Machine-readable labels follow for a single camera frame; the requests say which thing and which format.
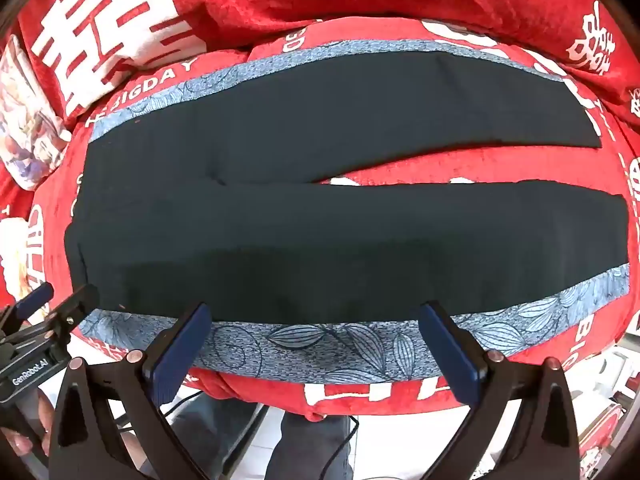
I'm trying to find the person's leg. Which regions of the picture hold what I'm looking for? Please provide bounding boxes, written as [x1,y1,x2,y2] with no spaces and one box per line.
[170,395,261,480]
[265,410,353,480]

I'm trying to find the picture printed pillow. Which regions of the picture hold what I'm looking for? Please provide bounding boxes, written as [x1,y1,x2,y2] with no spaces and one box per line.
[0,35,73,191]

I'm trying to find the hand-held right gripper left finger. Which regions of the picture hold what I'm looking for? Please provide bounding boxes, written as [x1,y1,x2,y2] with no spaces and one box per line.
[50,302,213,480]

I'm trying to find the black cable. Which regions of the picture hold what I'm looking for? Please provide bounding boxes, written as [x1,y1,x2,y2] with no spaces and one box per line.
[317,412,361,480]

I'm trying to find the person's left hand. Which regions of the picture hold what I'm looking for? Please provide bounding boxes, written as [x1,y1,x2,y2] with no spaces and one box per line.
[0,390,53,461]

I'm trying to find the person's left leg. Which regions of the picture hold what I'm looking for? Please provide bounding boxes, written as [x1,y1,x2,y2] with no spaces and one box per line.
[170,395,261,480]

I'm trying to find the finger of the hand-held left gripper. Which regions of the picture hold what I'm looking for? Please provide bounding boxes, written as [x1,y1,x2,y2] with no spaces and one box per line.
[12,281,55,322]
[42,284,99,343]

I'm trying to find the person's right leg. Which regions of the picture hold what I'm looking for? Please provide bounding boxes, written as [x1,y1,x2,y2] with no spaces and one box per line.
[265,410,353,480]

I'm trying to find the red box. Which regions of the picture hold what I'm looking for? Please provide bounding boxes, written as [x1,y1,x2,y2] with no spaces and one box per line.
[575,400,631,466]

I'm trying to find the red printed blanket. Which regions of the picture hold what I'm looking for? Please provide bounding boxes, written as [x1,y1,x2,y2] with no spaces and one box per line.
[0,15,640,423]

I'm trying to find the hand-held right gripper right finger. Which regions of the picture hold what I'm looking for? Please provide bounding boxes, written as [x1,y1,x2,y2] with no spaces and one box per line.
[419,301,583,480]

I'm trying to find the black pants with blue stripes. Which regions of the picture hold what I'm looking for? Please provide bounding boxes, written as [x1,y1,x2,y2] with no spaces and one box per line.
[64,37,632,386]

